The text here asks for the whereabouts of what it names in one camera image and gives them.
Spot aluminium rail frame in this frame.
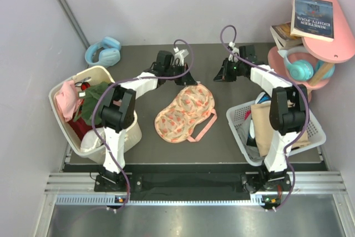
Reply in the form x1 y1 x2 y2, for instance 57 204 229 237
34 144 354 236

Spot floral mesh laundry bag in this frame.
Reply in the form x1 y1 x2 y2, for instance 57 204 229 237
154 83 217 143

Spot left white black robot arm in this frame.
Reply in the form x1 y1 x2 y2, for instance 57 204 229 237
93 47 197 191

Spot pink garment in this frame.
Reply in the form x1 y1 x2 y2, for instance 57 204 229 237
55 80 83 122

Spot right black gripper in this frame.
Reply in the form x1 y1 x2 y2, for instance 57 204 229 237
213 58 244 83

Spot beige folded garment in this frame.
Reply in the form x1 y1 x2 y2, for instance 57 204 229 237
250 102 311 158

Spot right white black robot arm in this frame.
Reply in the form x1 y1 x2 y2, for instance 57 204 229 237
214 42 309 193

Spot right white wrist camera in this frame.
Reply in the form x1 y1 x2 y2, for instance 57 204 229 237
228 42 240 62

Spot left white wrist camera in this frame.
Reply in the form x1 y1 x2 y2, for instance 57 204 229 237
173 47 189 66

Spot white garment in basket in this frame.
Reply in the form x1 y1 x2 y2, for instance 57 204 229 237
80 129 105 153

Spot red garment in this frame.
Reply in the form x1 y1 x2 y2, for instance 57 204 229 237
68 118 92 140

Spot blue headphones on table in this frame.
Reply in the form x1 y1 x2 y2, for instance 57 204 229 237
84 37 121 68

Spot cream laundry basket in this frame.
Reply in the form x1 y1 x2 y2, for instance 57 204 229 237
48 65 143 164

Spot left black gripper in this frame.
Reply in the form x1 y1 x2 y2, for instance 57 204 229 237
164 63 197 85

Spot pink bra strap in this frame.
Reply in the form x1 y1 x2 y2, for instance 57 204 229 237
187 110 217 143

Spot teal headphones on shelf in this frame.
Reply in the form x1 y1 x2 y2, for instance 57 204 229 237
278 46 325 82

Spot white perforated plastic basket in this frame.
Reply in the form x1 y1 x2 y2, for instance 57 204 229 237
226 97 327 167

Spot grey garment in basket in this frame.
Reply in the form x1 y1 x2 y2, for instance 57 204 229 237
237 120 262 161

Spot dark green garment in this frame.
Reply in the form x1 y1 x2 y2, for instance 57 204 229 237
73 82 112 125

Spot stacked paperback books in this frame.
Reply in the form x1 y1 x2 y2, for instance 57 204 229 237
270 22 303 50

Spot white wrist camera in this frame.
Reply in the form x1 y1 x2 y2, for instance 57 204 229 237
228 42 240 62
173 47 189 66

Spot Nineteen Eighty-Four book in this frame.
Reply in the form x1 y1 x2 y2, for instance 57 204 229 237
290 0 334 42

